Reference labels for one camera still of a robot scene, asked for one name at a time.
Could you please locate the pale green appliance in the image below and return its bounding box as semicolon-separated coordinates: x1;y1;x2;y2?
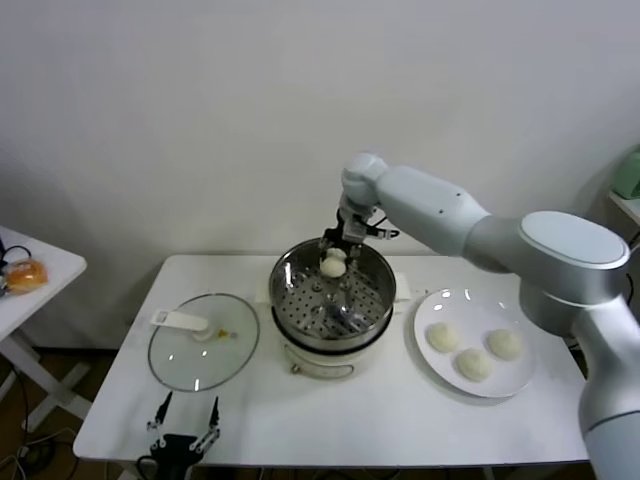
610;147;640;200

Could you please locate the white steamed baozi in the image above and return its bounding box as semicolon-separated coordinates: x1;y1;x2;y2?
424;322;461;355
319;248;349;279
485;328;525;361
453;348;495;384

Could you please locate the white side table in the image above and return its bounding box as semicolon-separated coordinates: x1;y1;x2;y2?
0;225;89;434

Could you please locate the white floor cable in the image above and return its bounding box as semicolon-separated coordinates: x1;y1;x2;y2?
14;427;76;480

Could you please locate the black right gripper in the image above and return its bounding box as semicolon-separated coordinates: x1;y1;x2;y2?
319;199;375;274

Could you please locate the cream electric cooking pot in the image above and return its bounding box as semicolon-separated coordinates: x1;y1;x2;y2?
254;272;414;380

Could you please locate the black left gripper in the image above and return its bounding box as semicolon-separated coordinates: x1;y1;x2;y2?
145;391;221;480

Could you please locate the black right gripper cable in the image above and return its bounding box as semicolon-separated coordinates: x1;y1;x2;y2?
364;214;401;240

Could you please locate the glass lid with white handle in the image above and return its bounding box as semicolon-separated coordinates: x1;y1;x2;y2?
147;293;261;394

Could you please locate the white round plate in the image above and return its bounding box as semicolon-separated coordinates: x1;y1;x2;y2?
413;288;536;400

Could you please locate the white shelf board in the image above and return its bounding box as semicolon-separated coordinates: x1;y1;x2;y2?
607;189;640;226

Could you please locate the black cable loop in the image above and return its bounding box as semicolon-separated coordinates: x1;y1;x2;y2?
0;239;35;266

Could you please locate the stainless steel steamer basket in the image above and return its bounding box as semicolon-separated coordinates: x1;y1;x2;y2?
269;237;398;341

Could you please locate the orange bread in bag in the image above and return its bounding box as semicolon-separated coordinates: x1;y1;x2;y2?
5;259;50;297

